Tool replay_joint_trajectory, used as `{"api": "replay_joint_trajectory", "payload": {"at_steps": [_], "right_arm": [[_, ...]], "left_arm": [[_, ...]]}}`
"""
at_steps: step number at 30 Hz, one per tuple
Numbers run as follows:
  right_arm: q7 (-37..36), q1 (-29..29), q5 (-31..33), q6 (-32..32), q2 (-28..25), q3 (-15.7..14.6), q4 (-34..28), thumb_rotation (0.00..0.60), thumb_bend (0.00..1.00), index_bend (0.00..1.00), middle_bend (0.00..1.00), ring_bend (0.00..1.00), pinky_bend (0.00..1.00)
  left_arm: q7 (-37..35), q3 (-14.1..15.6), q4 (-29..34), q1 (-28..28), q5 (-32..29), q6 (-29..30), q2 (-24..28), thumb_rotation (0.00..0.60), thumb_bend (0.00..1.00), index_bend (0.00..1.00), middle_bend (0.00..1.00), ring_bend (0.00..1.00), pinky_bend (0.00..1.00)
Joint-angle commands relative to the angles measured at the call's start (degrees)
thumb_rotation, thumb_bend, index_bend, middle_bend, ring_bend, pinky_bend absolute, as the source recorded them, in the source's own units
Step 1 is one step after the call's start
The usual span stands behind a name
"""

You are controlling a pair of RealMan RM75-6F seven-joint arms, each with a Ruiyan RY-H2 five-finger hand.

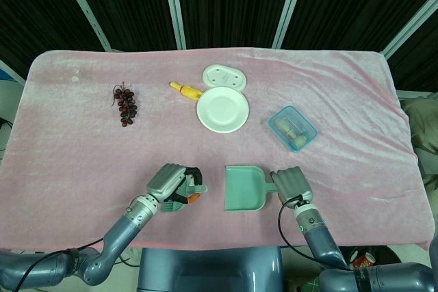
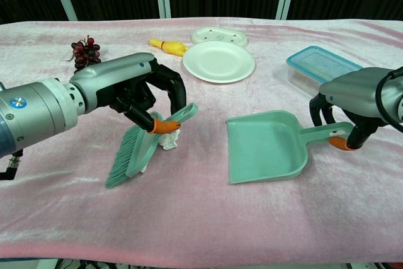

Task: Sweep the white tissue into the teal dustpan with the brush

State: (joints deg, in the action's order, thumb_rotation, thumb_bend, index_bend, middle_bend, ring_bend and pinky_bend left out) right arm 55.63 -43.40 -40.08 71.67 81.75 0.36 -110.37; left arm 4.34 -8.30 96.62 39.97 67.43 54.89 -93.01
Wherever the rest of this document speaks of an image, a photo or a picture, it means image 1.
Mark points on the green hand broom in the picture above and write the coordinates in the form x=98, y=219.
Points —
x=186, y=191

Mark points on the yellow toy banana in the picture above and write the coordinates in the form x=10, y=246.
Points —
x=186, y=90

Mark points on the green dustpan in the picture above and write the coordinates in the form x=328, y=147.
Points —
x=243, y=187

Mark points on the red printed cup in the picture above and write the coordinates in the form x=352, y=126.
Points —
x=362, y=260

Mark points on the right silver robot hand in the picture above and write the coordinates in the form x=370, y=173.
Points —
x=294, y=186

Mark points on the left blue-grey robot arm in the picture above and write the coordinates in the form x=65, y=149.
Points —
x=102, y=254

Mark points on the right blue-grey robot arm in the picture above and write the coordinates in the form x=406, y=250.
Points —
x=342, y=261

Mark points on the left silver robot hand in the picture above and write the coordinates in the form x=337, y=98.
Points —
x=164, y=182

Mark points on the beige wooden stamp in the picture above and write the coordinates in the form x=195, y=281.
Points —
x=298, y=139
x=284, y=123

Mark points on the pink velvet tablecloth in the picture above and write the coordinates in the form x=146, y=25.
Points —
x=85, y=155

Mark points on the blue-grey robot torso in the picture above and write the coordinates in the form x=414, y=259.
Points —
x=208, y=271

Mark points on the dark red grape bunch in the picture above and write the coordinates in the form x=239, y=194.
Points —
x=126, y=104

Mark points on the grey partition frame post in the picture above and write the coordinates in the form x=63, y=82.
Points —
x=174, y=4
x=291, y=1
x=12, y=71
x=410, y=22
x=87, y=8

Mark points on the beige fabric bundle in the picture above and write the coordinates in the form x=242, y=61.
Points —
x=422, y=128

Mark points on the blue clear plastic container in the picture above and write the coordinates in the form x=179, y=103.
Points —
x=292, y=129

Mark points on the white oval lid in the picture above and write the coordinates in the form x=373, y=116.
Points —
x=224, y=77

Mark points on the white round plate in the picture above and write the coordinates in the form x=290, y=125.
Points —
x=222, y=109

